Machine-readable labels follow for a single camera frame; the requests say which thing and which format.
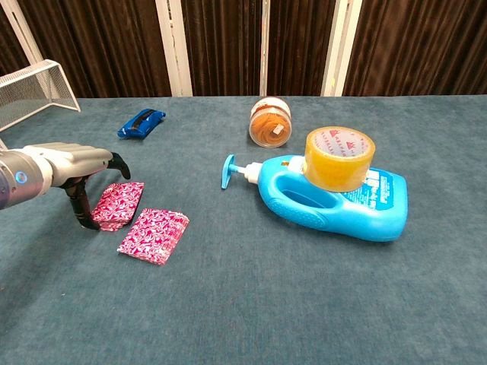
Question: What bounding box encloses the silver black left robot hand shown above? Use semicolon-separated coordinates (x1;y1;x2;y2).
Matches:
46;141;132;230

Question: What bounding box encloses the blue zipper pouch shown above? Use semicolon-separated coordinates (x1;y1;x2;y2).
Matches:
116;108;167;140

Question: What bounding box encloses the brown pleated curtain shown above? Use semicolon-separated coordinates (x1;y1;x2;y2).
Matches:
0;0;487;99

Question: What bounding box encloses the clear jar of rubber bands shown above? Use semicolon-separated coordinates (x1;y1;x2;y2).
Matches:
248;96;293;148

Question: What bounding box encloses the teal table cloth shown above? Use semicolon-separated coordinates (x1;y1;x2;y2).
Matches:
0;94;487;365

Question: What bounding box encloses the yellow packing tape roll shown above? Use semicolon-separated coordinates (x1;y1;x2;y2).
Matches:
304;126;377;192

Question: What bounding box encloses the blue pump detergent bottle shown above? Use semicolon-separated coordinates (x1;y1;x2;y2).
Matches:
221;154;409;243

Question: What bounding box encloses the white wire mesh rack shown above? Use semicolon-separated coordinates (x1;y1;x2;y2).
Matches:
0;59;81;151

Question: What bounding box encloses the white slanted frame bar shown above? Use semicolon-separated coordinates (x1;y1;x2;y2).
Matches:
0;0;44;66

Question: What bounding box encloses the wide white post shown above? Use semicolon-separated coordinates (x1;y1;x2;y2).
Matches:
154;0;193;97
320;0;363;97

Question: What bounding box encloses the thin white post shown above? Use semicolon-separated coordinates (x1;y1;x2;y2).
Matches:
259;0;270;97

